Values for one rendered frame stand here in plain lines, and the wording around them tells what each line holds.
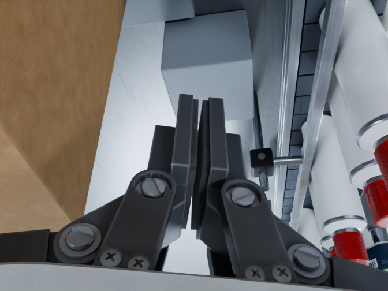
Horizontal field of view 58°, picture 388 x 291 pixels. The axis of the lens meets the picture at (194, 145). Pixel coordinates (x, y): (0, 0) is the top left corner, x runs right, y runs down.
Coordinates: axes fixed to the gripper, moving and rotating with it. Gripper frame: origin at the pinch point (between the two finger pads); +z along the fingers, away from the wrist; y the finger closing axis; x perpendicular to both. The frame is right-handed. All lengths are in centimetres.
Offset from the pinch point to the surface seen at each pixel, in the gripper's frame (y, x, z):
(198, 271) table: 14, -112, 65
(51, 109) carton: -7.4, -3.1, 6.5
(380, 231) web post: 50, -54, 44
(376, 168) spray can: 17.1, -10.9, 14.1
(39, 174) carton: -7.2, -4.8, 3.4
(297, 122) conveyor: 16.9, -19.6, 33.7
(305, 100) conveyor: 16.3, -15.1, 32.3
